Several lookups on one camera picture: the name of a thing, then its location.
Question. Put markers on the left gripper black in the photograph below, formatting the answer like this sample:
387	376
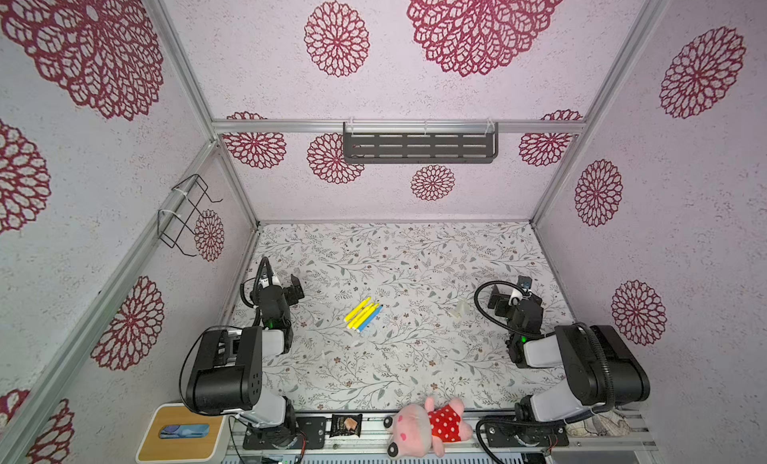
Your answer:
294	290

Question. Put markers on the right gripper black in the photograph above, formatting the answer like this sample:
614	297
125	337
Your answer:
497	300

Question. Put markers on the blue highlighter pen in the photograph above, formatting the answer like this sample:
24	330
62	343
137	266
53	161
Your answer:
370	318

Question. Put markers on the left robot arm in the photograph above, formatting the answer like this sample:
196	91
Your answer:
227	375

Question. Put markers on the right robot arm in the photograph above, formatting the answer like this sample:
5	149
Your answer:
600	372

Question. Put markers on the yellow highlighter pen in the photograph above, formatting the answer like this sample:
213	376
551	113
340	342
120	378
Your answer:
349	324
359	320
357	310

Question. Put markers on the small dark snack packet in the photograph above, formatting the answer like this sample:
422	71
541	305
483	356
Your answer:
346	425

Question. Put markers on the pink pig plush toy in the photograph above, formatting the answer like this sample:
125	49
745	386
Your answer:
417	429

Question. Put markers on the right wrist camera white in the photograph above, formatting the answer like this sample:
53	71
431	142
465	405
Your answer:
522	289

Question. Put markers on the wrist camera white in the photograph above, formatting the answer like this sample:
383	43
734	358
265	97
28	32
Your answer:
522	289
267	280

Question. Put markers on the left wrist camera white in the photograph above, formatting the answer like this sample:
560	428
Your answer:
267	280

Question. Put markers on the black wire wall rack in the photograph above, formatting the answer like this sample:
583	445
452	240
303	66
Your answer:
172	224

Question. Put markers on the dark grey wall shelf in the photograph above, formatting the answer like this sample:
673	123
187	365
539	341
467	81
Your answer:
421	148

